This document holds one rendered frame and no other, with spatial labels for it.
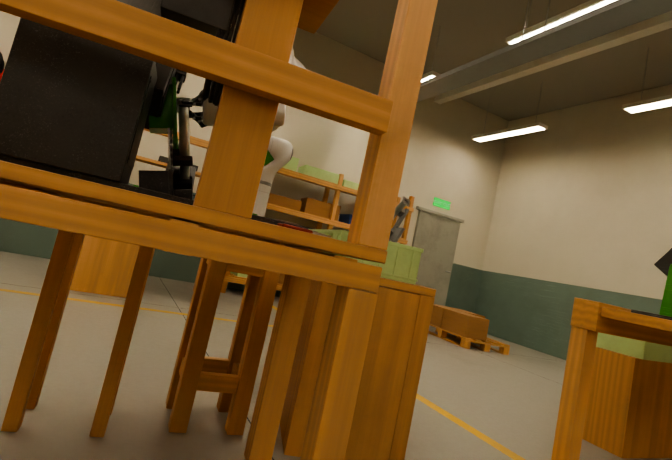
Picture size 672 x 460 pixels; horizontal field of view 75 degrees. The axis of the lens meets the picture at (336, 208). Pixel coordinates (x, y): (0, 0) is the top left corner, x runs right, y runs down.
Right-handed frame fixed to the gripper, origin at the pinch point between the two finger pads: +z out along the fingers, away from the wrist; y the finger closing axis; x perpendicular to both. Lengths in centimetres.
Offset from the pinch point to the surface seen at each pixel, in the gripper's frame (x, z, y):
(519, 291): -241, -613, -508
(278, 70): 28.3, -20.6, 29.2
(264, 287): 12, -33, -82
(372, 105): 33, -46, 24
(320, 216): -354, -219, -402
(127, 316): 22, 22, -78
